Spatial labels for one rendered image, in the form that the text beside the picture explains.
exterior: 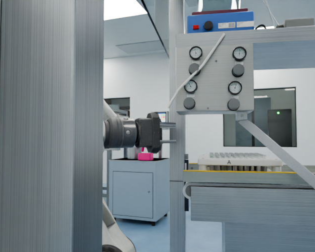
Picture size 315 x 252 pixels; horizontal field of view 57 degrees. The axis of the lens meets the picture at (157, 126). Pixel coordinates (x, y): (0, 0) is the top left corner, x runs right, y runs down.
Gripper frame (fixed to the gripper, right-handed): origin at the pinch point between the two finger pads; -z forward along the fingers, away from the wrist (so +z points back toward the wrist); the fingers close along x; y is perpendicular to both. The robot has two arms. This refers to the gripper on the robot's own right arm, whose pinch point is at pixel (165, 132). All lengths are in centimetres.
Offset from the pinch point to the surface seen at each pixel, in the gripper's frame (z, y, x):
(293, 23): -35, 17, -33
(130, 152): -74, -281, 19
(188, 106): -2.4, 10.3, -7.2
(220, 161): -14.1, 8.4, 8.8
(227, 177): -14.5, 11.1, 13.1
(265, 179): -23.4, 16.7, 13.7
